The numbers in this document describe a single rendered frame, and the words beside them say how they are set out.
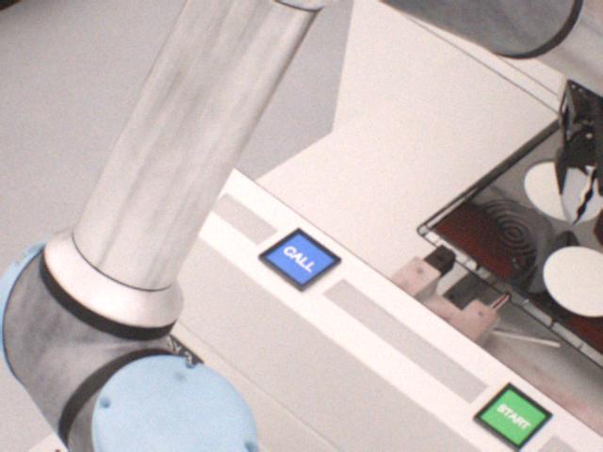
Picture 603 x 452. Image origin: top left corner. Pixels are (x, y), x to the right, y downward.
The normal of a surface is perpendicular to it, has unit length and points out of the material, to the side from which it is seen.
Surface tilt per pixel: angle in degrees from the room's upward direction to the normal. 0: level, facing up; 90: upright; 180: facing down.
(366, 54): 90
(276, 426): 90
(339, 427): 90
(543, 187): 1
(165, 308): 56
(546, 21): 89
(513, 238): 0
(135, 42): 0
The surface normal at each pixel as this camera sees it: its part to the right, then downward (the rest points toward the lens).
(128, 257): -0.02, 0.45
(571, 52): 0.33, 0.87
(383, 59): -0.67, 0.47
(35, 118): 0.11, -0.70
